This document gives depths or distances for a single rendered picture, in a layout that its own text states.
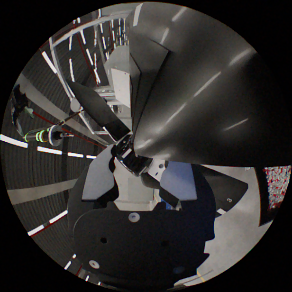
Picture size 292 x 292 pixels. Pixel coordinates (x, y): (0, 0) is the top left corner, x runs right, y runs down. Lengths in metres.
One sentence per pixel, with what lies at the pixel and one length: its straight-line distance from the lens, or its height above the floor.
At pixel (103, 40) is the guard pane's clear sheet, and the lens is 0.89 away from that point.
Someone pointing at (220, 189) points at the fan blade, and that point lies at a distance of 0.27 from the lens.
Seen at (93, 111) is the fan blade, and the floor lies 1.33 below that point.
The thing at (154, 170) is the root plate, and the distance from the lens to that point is 0.30.
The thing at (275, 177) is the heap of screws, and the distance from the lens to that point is 0.35.
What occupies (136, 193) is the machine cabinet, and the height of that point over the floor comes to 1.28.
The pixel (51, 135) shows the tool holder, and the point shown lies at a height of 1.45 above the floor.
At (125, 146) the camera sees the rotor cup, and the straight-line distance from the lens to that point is 0.28.
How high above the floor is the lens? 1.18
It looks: 4 degrees down
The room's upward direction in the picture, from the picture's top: 88 degrees counter-clockwise
